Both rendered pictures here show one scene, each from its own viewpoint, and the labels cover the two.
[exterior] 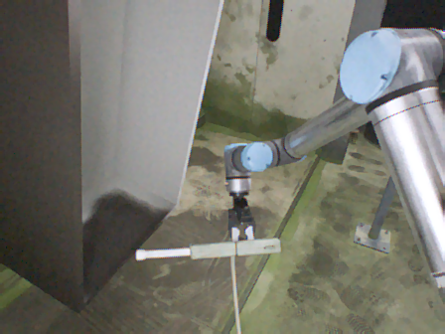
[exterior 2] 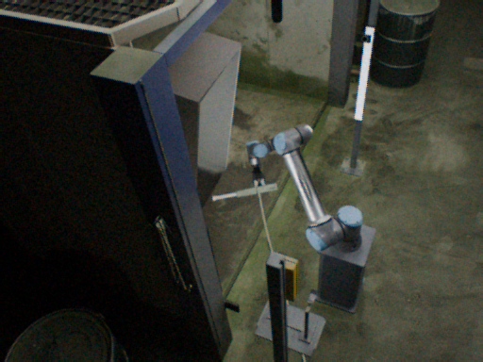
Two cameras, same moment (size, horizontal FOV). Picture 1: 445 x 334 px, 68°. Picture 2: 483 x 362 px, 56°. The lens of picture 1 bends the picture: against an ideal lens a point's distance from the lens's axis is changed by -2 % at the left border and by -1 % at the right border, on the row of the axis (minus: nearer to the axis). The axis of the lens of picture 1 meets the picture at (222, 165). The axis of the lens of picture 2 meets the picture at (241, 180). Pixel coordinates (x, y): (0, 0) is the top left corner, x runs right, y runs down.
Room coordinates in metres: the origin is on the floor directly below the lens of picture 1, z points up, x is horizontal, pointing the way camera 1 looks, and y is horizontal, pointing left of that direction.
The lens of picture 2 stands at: (-1.39, -0.16, 3.08)
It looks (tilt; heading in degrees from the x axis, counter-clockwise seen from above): 47 degrees down; 5
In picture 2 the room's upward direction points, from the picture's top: 7 degrees counter-clockwise
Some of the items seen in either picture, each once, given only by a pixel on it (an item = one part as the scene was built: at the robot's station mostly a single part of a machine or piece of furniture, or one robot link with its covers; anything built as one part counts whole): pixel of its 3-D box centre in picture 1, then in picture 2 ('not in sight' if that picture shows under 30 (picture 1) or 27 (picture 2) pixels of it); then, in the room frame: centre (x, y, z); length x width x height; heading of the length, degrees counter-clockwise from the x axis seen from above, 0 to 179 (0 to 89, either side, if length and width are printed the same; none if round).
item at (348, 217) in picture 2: not in sight; (347, 222); (0.29, -0.62, 0.83); 0.17 x 0.15 x 0.18; 117
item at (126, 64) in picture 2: not in sight; (188, 255); (-0.10, 0.28, 1.14); 0.18 x 0.18 x 2.29; 65
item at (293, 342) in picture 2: not in sight; (290, 326); (-0.34, -0.22, 0.78); 0.31 x 0.23 x 0.01; 65
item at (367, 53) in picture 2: not in sight; (364, 76); (1.50, -0.92, 1.02); 0.06 x 0.02 x 0.83; 65
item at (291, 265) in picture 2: not in sight; (282, 277); (-0.42, -0.19, 1.42); 0.12 x 0.06 x 0.26; 65
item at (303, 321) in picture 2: not in sight; (291, 308); (-0.32, -0.23, 0.95); 0.26 x 0.15 x 0.32; 65
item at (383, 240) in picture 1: (371, 237); (353, 166); (1.54, -0.94, 0.01); 0.20 x 0.20 x 0.01; 65
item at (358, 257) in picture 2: not in sight; (342, 266); (0.29, -0.63, 0.32); 0.31 x 0.31 x 0.64; 65
